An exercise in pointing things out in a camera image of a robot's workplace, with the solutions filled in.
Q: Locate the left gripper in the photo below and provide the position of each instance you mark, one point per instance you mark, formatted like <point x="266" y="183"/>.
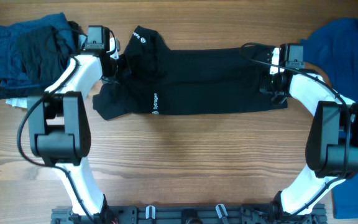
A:
<point x="126" y="70"/>

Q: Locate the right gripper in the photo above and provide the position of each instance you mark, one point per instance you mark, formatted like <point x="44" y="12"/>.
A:
<point x="264" y="85"/>

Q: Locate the black polo shirt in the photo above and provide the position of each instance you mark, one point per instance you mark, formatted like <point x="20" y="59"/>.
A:
<point x="154" y="79"/>

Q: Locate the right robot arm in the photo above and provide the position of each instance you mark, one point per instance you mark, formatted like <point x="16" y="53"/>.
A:
<point x="331" y="150"/>

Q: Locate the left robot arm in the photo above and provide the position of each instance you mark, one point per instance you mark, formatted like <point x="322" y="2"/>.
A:
<point x="59" y="132"/>

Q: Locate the folded black garment on top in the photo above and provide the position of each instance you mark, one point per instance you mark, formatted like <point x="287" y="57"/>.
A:
<point x="44" y="53"/>

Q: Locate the blue shirt on right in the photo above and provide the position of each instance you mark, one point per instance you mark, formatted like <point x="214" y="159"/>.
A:
<point x="334" y="49"/>

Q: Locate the folded blue garment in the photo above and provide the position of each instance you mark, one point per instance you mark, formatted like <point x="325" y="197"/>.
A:
<point x="8" y="53"/>

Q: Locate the folded white garment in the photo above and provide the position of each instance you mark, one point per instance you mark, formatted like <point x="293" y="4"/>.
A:
<point x="22" y="102"/>

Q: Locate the folded black garment underneath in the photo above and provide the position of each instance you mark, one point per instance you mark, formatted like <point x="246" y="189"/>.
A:
<point x="14" y="91"/>

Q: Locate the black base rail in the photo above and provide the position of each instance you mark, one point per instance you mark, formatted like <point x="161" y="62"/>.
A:
<point x="244" y="214"/>

